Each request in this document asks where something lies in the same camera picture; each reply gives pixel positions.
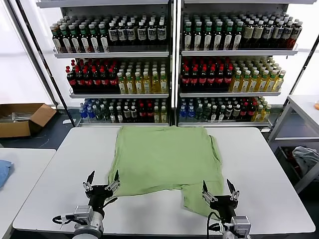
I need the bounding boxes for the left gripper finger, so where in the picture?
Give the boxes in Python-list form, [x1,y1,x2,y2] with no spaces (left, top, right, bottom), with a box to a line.
[105,170,121,192]
[83,170,96,198]

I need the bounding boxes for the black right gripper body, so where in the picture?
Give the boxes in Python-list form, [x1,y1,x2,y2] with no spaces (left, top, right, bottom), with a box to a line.
[209,195,239,222]

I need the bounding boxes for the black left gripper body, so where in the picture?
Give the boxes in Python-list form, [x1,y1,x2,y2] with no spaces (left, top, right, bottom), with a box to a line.
[87,184,118,217]

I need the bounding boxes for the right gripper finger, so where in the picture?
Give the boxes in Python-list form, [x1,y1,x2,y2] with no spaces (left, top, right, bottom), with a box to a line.
[226,178,240,201]
[202,180,215,203]

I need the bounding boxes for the green polo shirt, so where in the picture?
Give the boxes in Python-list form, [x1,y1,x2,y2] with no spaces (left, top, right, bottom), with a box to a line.
[107,125,225,217]

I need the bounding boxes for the large white work table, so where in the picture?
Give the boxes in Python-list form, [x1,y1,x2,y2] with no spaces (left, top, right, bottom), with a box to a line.
[12,126,316,236]

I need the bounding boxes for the dark storage bin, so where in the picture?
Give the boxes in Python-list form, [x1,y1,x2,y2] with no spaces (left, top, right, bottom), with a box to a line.
[278,145,304,186]

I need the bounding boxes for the small white side table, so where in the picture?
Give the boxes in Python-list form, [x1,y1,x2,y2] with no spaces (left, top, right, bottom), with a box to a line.
[0,148,57,239]

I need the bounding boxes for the grey crumpled garment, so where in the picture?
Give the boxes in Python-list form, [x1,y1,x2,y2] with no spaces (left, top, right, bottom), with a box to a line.
[292,146,319,177]

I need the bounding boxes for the blue folded cloth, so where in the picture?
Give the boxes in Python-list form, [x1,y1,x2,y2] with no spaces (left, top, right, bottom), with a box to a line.
[0,159,13,190]

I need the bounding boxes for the open cardboard box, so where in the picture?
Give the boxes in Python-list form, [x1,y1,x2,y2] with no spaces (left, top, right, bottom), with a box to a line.
[0,103,57,138]

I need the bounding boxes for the metal parts bundle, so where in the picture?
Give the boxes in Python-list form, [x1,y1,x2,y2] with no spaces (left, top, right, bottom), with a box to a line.
[11,112,33,122]

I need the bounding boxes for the yellow drink bottle green label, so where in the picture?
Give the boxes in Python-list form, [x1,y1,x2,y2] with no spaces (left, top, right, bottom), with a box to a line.
[229,70,242,93]
[274,70,286,92]
[266,70,277,92]
[249,70,259,93]
[240,70,251,93]
[258,70,269,93]

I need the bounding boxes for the grey shelf unit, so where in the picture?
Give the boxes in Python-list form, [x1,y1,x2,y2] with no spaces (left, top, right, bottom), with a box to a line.
[35,0,176,128]
[175,0,317,132]

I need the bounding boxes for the dark bottle green cap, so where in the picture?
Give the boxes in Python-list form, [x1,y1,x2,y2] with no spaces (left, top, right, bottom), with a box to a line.
[98,22,110,53]
[51,24,63,53]
[223,21,233,50]
[60,24,72,53]
[203,20,213,50]
[193,21,203,50]
[79,23,91,53]
[213,20,223,50]
[69,23,81,53]
[233,21,243,50]
[183,21,194,50]
[89,23,100,53]

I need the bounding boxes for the dark bottle white label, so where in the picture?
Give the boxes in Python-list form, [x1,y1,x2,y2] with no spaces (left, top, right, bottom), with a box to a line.
[137,21,148,46]
[272,20,284,48]
[126,21,136,46]
[117,21,127,46]
[147,21,158,46]
[157,20,167,46]
[281,20,293,48]
[263,21,274,48]
[108,22,118,46]

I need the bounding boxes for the dark bottle beige label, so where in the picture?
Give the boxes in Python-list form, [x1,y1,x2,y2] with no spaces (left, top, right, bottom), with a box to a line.
[253,20,265,48]
[243,21,255,48]

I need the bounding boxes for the reddish drink bottle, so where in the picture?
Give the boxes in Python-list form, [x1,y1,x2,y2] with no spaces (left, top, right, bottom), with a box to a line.
[290,19,303,49]

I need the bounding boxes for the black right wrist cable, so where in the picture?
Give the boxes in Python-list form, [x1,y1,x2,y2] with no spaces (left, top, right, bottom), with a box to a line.
[205,210,225,236]

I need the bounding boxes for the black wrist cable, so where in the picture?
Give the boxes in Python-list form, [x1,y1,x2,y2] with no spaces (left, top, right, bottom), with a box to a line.
[205,210,225,236]
[52,215,75,225]

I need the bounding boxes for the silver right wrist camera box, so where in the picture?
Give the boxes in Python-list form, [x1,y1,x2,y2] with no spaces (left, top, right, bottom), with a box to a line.
[230,216,251,234]

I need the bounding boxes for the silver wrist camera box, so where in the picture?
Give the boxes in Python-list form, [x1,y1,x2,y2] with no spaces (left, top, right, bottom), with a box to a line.
[230,216,251,234]
[74,205,94,226]

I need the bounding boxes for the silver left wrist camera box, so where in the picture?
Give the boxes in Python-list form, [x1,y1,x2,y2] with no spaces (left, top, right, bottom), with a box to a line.
[74,205,94,226]

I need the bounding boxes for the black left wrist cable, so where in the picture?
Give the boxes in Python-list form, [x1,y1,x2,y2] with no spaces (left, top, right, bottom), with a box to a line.
[52,215,75,225]

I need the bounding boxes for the black slanted frame post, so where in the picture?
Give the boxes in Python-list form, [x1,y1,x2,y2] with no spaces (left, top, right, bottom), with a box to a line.
[14,0,76,126]
[295,34,319,97]

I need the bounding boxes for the grey metal frame table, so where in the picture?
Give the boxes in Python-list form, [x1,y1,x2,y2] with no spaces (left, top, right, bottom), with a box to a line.
[268,94,319,194]

